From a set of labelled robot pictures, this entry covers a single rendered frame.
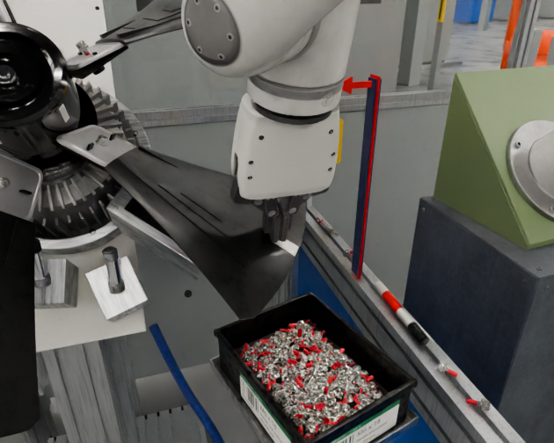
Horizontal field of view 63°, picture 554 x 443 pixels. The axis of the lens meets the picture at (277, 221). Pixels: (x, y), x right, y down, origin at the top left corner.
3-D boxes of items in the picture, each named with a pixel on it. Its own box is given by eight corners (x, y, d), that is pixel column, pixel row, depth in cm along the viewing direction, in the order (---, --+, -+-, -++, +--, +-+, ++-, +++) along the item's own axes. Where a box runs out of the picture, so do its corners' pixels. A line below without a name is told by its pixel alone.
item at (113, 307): (112, 322, 68) (93, 280, 69) (150, 303, 70) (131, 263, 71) (106, 320, 60) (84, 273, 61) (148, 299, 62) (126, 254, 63)
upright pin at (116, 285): (109, 286, 62) (100, 246, 60) (125, 284, 63) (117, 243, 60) (108, 294, 61) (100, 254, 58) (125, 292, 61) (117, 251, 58)
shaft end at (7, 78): (3, 88, 45) (1, 85, 44) (-12, 73, 45) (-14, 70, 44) (21, 76, 46) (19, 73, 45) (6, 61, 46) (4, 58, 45)
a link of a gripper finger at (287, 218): (304, 177, 50) (297, 221, 55) (277, 180, 49) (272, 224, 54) (315, 195, 48) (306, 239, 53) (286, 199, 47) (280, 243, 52)
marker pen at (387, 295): (374, 281, 73) (420, 338, 61) (382, 279, 74) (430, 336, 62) (373, 288, 74) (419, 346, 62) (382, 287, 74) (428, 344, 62)
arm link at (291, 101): (329, 44, 43) (324, 74, 45) (237, 47, 40) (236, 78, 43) (366, 86, 37) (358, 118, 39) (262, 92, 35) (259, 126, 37)
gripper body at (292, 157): (331, 67, 44) (314, 161, 52) (228, 72, 41) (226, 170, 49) (363, 105, 39) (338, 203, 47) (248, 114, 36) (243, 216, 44)
